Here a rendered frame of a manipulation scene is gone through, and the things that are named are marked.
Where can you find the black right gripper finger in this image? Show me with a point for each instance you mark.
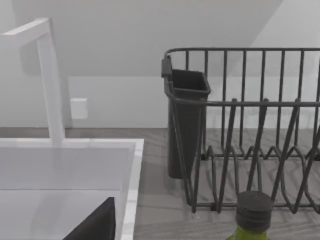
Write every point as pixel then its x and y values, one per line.
pixel 98 222

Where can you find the white sink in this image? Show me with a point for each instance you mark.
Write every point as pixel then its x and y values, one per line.
pixel 70 170

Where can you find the dark grey cutlery holder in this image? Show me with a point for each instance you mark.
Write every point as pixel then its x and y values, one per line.
pixel 183 120

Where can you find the tall white tap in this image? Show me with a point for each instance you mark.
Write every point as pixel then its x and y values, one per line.
pixel 51 85

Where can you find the green bottle with grey cap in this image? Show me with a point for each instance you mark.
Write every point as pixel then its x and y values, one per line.
pixel 252 215

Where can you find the white wall socket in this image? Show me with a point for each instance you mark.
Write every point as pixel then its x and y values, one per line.
pixel 79 108

